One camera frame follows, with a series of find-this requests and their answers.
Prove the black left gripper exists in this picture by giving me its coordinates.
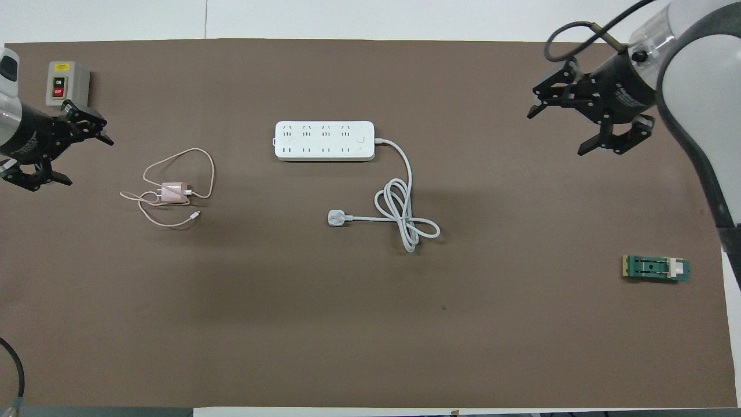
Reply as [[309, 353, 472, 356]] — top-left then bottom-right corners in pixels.
[[0, 99, 115, 193]]

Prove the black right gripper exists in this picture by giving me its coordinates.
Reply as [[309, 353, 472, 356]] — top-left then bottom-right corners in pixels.
[[527, 52, 658, 156]]

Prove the pink charger plug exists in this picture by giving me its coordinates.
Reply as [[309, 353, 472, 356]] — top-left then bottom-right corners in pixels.
[[160, 182, 192, 205]]

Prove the pink charging cable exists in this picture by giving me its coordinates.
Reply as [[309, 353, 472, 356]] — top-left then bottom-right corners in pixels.
[[120, 148, 217, 228]]

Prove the white power strip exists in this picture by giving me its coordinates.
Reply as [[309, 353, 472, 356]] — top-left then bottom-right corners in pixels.
[[274, 120, 376, 162]]

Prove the brown table mat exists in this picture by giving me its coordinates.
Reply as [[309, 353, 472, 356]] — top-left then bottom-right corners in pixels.
[[0, 39, 731, 409]]

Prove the grey on-off switch box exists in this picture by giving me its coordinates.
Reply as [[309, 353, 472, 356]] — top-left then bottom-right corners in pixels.
[[46, 61, 91, 110]]

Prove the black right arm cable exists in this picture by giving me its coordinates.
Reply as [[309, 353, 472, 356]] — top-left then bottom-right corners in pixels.
[[544, 0, 658, 64]]

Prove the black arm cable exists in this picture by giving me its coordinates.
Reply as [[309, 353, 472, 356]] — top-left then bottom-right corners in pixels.
[[0, 338, 25, 417], [544, 0, 658, 64]]

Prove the white power strip cord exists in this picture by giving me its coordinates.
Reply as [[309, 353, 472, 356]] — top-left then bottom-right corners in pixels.
[[328, 138, 441, 253]]

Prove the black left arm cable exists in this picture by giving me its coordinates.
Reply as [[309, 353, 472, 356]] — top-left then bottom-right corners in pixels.
[[0, 338, 25, 417]]

